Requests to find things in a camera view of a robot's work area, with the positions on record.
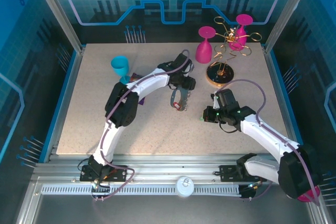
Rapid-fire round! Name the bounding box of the aluminium frame post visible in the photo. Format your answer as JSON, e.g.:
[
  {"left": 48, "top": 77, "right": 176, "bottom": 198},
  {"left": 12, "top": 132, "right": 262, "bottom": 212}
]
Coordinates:
[
  {"left": 264, "top": 0, "right": 317, "bottom": 54},
  {"left": 28, "top": 0, "right": 87, "bottom": 54}
]

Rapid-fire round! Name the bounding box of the aluminium mounting rail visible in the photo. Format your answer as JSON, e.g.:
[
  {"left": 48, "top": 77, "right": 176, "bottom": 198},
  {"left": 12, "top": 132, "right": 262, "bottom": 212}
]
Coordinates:
[{"left": 33, "top": 153, "right": 316, "bottom": 184}]

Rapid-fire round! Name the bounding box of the gold wire glass rack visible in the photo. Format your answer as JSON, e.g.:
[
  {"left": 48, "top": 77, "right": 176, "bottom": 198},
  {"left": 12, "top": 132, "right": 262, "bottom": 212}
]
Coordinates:
[{"left": 205, "top": 16, "right": 263, "bottom": 89}]

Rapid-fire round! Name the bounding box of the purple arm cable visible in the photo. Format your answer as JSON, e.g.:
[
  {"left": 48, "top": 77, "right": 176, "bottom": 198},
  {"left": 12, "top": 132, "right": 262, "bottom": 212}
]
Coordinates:
[
  {"left": 216, "top": 79, "right": 322, "bottom": 206},
  {"left": 93, "top": 49, "right": 191, "bottom": 201}
]

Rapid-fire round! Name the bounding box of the pink plastic cup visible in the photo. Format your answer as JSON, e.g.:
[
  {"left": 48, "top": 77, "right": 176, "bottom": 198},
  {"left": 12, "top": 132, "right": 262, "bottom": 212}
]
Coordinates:
[{"left": 296, "top": 184, "right": 321, "bottom": 204}]

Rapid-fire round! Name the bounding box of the white round knob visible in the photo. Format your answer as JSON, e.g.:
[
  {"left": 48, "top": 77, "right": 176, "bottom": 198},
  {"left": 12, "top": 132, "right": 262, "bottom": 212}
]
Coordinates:
[{"left": 175, "top": 176, "right": 195, "bottom": 198}]

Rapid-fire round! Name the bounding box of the pink plastic wine goblet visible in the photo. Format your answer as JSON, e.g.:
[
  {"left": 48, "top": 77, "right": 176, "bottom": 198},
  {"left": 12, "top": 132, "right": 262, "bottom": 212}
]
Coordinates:
[
  {"left": 227, "top": 14, "right": 254, "bottom": 51},
  {"left": 195, "top": 26, "right": 216, "bottom": 64}
]

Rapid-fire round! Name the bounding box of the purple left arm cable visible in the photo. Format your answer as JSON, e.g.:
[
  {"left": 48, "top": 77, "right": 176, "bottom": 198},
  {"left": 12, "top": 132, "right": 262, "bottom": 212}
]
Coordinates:
[{"left": 93, "top": 49, "right": 191, "bottom": 201}]

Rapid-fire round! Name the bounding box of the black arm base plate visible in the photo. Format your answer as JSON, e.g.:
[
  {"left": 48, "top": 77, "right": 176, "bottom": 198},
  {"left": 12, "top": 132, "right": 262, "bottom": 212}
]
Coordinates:
[
  {"left": 79, "top": 163, "right": 129, "bottom": 183},
  {"left": 219, "top": 165, "right": 268, "bottom": 183}
]

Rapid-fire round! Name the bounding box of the white slotted cable duct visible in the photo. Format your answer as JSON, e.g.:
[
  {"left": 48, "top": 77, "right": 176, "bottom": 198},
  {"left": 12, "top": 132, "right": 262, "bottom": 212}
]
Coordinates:
[{"left": 41, "top": 184, "right": 244, "bottom": 196}]

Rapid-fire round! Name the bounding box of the purple Fox's berries candy bag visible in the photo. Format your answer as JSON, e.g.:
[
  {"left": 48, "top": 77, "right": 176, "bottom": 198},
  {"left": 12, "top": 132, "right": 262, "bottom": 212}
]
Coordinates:
[{"left": 130, "top": 73, "right": 145, "bottom": 105}]

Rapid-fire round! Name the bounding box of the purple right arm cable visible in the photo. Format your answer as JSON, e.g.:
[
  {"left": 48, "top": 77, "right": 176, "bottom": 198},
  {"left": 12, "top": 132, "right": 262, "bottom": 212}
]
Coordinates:
[{"left": 216, "top": 79, "right": 322, "bottom": 206}]

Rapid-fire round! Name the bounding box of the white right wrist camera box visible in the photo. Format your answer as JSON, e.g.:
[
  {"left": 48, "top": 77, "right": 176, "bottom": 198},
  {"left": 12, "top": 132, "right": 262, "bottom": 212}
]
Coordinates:
[{"left": 211, "top": 90, "right": 221, "bottom": 110}]

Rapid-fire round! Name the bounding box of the blue plastic wine goblet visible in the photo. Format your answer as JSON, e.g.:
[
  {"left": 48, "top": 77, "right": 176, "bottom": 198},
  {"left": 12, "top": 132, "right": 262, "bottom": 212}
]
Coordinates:
[{"left": 110, "top": 55, "right": 131, "bottom": 84}]

